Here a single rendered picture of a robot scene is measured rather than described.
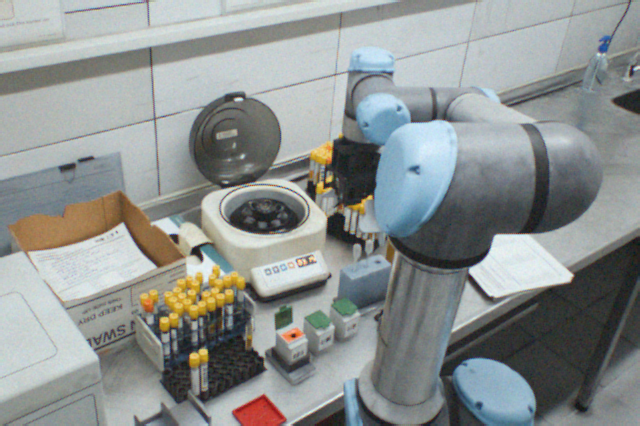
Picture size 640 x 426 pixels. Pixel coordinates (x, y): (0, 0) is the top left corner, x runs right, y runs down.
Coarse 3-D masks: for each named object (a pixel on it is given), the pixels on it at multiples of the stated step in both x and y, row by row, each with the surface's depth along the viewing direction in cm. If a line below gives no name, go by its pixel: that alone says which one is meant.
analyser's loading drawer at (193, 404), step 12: (192, 396) 117; (180, 408) 117; (192, 408) 117; (204, 408) 115; (144, 420) 113; (156, 420) 115; (168, 420) 113; (180, 420) 115; (192, 420) 115; (204, 420) 116
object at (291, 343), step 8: (280, 328) 129; (288, 328) 130; (296, 328) 130; (280, 336) 128; (288, 336) 128; (296, 336) 128; (304, 336) 129; (280, 344) 129; (288, 344) 127; (296, 344) 127; (304, 344) 128; (280, 352) 130; (288, 352) 127; (296, 352) 128; (304, 352) 130; (288, 360) 128
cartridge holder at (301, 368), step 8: (272, 352) 131; (272, 360) 132; (280, 360) 130; (296, 360) 129; (304, 360) 130; (280, 368) 130; (288, 368) 128; (296, 368) 130; (304, 368) 130; (312, 368) 130; (288, 376) 129; (296, 376) 128; (304, 376) 129
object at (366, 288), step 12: (360, 264) 144; (372, 264) 144; (384, 264) 144; (348, 276) 140; (360, 276) 140; (372, 276) 143; (384, 276) 145; (348, 288) 141; (360, 288) 142; (372, 288) 145; (384, 288) 147; (336, 300) 147; (360, 300) 144; (372, 300) 147; (384, 300) 149; (360, 312) 145
